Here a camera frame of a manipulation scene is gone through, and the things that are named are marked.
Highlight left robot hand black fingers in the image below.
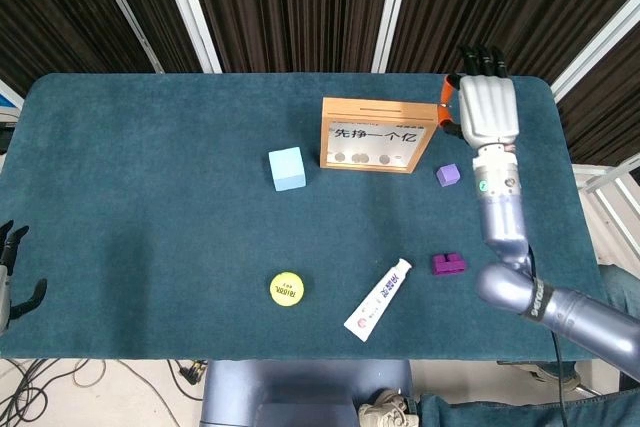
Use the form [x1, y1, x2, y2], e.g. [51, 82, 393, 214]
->
[0, 219, 49, 336]

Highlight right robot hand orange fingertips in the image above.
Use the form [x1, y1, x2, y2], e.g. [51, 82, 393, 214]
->
[438, 45, 520, 152]

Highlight small purple cube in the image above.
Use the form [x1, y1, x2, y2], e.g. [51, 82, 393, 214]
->
[435, 163, 462, 187]

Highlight purple building brick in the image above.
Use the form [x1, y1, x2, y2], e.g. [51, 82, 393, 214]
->
[431, 253, 467, 277]

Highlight teal velvet tablecloth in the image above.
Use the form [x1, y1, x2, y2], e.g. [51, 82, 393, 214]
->
[0, 72, 617, 362]

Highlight white blue sign board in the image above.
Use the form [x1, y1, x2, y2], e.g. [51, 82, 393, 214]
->
[0, 78, 24, 123]

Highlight black power plug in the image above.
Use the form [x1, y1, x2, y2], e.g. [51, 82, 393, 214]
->
[167, 359, 207, 402]

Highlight light blue foam cube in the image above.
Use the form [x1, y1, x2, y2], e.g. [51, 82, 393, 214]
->
[268, 146, 307, 192]

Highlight dark pleated curtain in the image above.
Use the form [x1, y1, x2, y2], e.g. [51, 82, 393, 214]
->
[0, 0, 640, 168]

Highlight blue denim trouser leg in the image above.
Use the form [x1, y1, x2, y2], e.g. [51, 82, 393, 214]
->
[417, 391, 640, 427]
[597, 263, 640, 316]

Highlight white toothpaste tube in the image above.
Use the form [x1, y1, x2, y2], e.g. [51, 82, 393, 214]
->
[343, 257, 414, 343]

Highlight yellow tennis ball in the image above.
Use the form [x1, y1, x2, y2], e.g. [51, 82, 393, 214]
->
[269, 270, 306, 307]

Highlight grey sneaker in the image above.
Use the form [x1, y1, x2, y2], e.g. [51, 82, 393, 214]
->
[519, 360, 597, 394]

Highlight blue grey robot torso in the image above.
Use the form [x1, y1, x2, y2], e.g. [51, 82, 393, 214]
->
[199, 359, 414, 427]

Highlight beige sneaker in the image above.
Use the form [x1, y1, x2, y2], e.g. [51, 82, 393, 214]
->
[357, 387, 419, 427]

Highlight black floor cable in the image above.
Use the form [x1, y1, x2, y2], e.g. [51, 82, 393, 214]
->
[0, 359, 51, 427]

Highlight wooden coin box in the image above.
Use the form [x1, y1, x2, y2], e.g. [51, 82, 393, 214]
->
[319, 97, 440, 175]

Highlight white frame post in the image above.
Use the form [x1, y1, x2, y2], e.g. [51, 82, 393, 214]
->
[154, 0, 223, 74]
[549, 0, 640, 101]
[84, 0, 165, 74]
[371, 0, 417, 74]

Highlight white metal frame rail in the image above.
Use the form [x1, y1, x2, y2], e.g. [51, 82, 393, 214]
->
[572, 155, 640, 248]

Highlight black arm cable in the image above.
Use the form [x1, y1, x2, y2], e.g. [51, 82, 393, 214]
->
[550, 329, 569, 427]

